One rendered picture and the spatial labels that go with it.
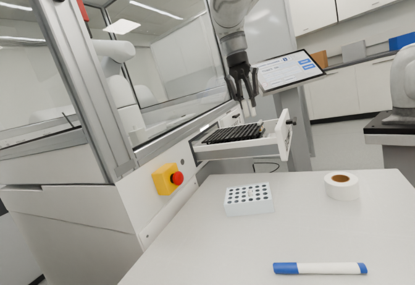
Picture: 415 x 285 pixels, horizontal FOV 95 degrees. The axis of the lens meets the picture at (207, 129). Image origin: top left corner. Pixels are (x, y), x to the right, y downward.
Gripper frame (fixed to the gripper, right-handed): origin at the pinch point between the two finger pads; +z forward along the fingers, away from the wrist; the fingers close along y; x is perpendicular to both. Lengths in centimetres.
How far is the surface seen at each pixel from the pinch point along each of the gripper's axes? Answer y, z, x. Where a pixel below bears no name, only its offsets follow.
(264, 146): -7.0, 11.5, 10.4
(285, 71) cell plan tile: 6, -8, -93
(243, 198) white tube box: -5.3, 19.0, 28.0
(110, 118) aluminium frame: 16.4, -10.7, 42.9
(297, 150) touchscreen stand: 8, 58, -94
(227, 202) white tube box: -1.5, 19.2, 30.4
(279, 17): 18, -62, -167
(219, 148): 9.3, 10.8, 12.4
